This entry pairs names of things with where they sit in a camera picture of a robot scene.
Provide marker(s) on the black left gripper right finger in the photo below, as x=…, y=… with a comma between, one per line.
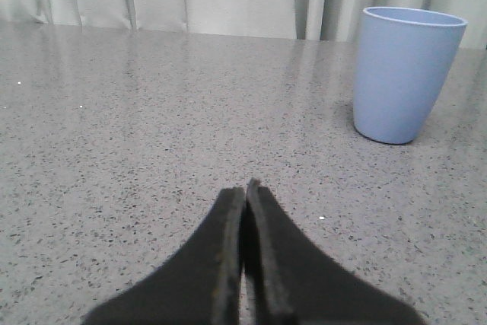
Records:
x=294, y=282

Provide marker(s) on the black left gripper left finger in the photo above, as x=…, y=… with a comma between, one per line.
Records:
x=199, y=284

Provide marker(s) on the blue plastic cup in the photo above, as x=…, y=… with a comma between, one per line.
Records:
x=404, y=56

